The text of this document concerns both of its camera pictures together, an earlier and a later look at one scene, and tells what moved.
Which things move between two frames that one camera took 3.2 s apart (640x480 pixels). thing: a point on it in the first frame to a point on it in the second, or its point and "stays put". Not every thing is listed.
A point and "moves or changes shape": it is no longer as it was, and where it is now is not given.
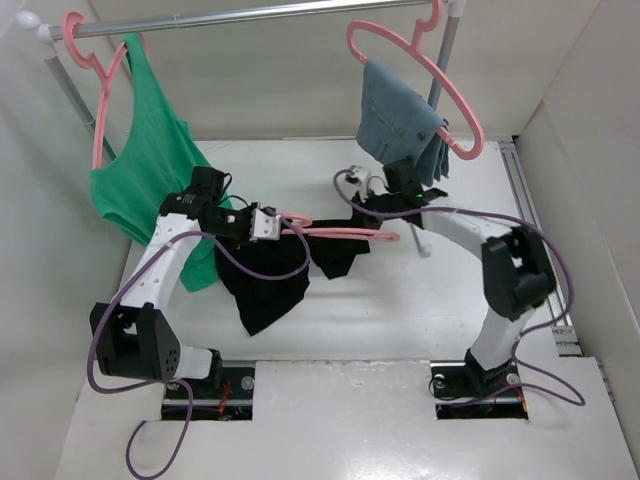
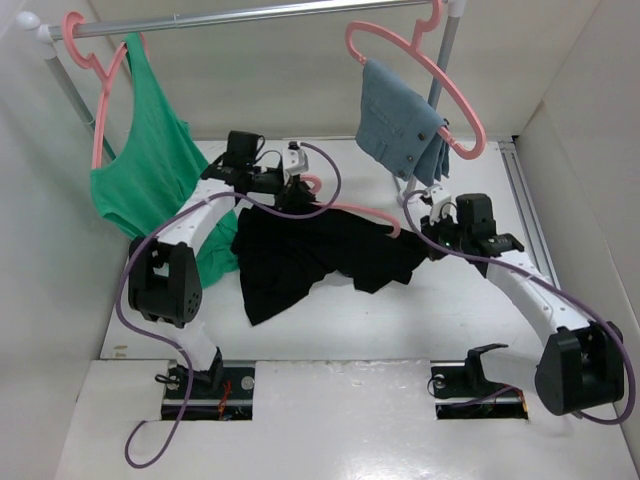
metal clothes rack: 33,25 stays put
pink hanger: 303,222 to 353,208
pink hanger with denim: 412,45 stays put
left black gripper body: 231,223 to 271,182
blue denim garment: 396,122 stays put
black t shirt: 268,276 moves or changes shape
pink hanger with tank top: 89,62 stays put
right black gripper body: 384,204 to 446,234
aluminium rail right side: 564,332 stays put
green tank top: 155,158 stays put
